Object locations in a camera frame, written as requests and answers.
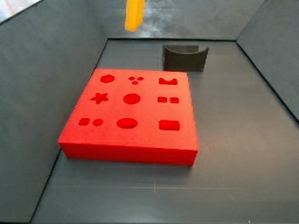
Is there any yellow two-pronged peg object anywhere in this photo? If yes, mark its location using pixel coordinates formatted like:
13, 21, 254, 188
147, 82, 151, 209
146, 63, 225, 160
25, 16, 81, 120
126, 0, 146, 32

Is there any red foam fixture block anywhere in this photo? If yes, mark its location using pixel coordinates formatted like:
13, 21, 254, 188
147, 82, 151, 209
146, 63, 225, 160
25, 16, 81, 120
59, 68, 200, 166

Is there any black regrasp stand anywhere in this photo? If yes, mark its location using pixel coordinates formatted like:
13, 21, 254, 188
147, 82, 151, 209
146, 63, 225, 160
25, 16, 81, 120
163, 45, 210, 72

